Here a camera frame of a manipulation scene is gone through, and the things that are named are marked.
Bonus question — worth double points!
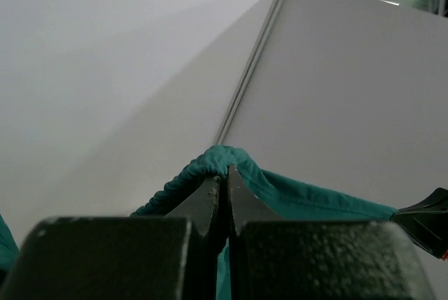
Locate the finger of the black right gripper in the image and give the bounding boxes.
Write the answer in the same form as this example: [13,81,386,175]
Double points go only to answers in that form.
[391,187,447,261]

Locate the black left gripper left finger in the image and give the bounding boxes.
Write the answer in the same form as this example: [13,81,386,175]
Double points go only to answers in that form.
[1,177,221,299]

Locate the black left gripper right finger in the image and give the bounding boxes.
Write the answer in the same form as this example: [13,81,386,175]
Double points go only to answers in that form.
[227,166,434,299]

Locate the green shorts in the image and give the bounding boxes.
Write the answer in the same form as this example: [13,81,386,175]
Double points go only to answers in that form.
[1,145,394,299]

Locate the right aluminium corner post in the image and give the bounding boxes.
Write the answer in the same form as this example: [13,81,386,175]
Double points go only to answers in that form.
[213,0,284,145]

